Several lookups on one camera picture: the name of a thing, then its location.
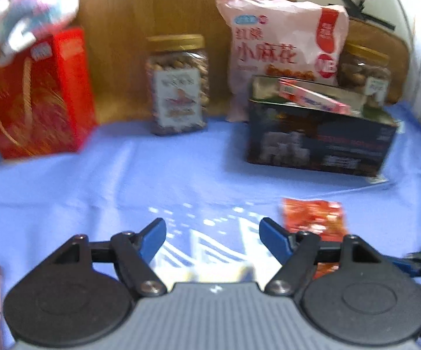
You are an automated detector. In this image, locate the pink candy box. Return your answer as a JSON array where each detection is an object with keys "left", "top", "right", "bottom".
[{"left": 279, "top": 79, "right": 352, "bottom": 116}]

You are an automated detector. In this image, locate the brown seat cushion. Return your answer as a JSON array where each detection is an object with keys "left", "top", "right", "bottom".
[{"left": 346, "top": 17, "right": 410, "bottom": 104}]

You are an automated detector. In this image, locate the pink snack bag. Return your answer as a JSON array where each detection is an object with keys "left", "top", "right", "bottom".
[{"left": 216, "top": 0, "right": 349, "bottom": 122}]

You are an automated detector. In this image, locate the dark sheep tin box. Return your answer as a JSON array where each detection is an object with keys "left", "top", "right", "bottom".
[{"left": 247, "top": 76, "right": 398, "bottom": 176}]

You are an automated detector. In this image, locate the red gift box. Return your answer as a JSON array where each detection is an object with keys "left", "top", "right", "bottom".
[{"left": 0, "top": 27, "right": 97, "bottom": 160}]

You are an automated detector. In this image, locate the wooden board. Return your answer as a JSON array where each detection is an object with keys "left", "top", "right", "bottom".
[{"left": 0, "top": 0, "right": 299, "bottom": 125}]

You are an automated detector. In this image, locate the black stand base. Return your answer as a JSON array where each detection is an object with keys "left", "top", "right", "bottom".
[{"left": 341, "top": 0, "right": 396, "bottom": 32}]

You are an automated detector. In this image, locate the walnut jar gold lid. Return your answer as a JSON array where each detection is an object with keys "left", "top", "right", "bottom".
[{"left": 337, "top": 42, "right": 391, "bottom": 108}]

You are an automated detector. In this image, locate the nut jar gold lid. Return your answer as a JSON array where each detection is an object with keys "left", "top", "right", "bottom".
[{"left": 146, "top": 34, "right": 209, "bottom": 135}]

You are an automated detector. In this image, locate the orange red snack packet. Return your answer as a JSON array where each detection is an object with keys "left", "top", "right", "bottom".
[{"left": 281, "top": 197, "right": 347, "bottom": 280}]

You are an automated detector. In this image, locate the pink blue plush toy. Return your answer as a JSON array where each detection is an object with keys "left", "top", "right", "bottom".
[{"left": 0, "top": 0, "right": 80, "bottom": 67}]

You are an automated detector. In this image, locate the blue patterned tablecloth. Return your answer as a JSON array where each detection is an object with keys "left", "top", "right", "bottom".
[{"left": 0, "top": 104, "right": 421, "bottom": 292}]

